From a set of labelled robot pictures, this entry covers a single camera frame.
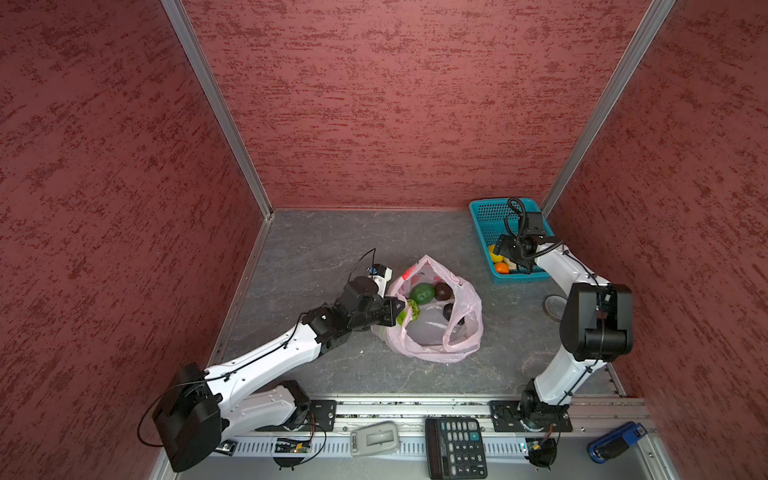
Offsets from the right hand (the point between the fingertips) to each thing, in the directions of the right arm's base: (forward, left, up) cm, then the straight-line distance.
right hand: (504, 254), depth 96 cm
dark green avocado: (-11, +28, -5) cm, 30 cm away
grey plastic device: (-48, +41, -7) cm, 64 cm away
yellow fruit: (0, +2, -3) cm, 3 cm away
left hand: (-22, +34, +6) cm, 41 cm away
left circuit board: (-48, +65, -12) cm, 82 cm away
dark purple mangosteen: (-10, +21, -5) cm, 24 cm away
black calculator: (-51, +24, -7) cm, 56 cm away
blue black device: (-51, -13, -6) cm, 53 cm away
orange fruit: (-2, 0, -4) cm, 5 cm away
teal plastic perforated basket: (+17, +1, 0) cm, 17 cm away
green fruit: (-17, +30, -5) cm, 35 cm away
